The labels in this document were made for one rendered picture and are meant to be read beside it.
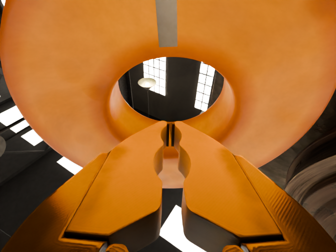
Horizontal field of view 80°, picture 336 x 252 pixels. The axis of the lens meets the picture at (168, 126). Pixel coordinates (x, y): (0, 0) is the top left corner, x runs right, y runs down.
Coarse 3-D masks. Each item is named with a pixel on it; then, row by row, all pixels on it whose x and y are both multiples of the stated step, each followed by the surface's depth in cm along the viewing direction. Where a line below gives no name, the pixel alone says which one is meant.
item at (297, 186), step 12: (324, 144) 38; (312, 156) 39; (324, 156) 34; (300, 168) 42; (312, 168) 36; (324, 168) 35; (288, 180) 42; (300, 180) 39; (312, 180) 38; (288, 192) 42; (300, 192) 41
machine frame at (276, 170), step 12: (216, 72) 53; (216, 84) 55; (216, 96) 57; (324, 120) 45; (312, 132) 48; (324, 132) 46; (300, 144) 51; (288, 156) 55; (264, 168) 62; (276, 168) 60; (276, 180) 62
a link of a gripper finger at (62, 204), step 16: (96, 160) 9; (80, 176) 8; (64, 192) 7; (80, 192) 7; (48, 208) 6; (64, 208) 6; (32, 224) 6; (48, 224) 6; (64, 224) 6; (16, 240) 5; (32, 240) 6; (48, 240) 6; (64, 240) 6; (80, 240) 6; (96, 240) 6
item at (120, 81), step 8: (0, 8) 624; (0, 16) 636; (0, 64) 875; (0, 72) 891; (128, 72) 473; (120, 80) 459; (128, 80) 490; (120, 88) 476; (128, 88) 507; (128, 96) 526; (128, 104) 543
